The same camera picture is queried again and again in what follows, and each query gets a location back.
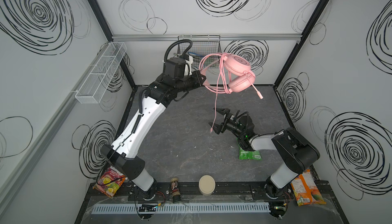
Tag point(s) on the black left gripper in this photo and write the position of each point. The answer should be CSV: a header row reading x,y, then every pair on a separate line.
x,y
197,79

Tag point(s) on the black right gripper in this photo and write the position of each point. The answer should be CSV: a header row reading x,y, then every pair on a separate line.
x,y
227,121

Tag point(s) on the pink headphones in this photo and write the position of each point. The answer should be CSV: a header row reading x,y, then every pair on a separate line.
x,y
234,71

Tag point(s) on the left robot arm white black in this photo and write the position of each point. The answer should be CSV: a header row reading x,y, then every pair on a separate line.
x,y
176,77

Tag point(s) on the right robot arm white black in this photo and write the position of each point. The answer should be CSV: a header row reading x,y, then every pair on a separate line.
x,y
296,152

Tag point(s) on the green snack bag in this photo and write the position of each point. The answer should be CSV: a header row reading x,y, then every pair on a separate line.
x,y
249,155

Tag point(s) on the beige round lid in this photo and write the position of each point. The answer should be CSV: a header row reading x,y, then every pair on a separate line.
x,y
207,185

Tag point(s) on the small brown bottle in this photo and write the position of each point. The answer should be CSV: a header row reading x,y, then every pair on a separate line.
x,y
175,192

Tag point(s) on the orange snack bag right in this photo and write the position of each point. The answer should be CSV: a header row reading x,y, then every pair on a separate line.
x,y
305,190

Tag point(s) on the orange white snack bag left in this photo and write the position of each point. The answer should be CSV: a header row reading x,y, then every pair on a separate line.
x,y
110,182

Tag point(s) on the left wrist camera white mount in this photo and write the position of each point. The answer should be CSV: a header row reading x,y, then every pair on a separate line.
x,y
188,66

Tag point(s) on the black wire basket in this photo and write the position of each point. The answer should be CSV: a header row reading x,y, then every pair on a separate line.
x,y
202,45

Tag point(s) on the clear plastic wall shelf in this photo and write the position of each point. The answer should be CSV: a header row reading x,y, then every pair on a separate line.
x,y
105,75

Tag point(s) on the white slotted cable duct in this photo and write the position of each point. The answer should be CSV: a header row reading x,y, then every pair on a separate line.
x,y
181,208

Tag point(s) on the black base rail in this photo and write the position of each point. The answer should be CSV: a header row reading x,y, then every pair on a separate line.
x,y
163,191

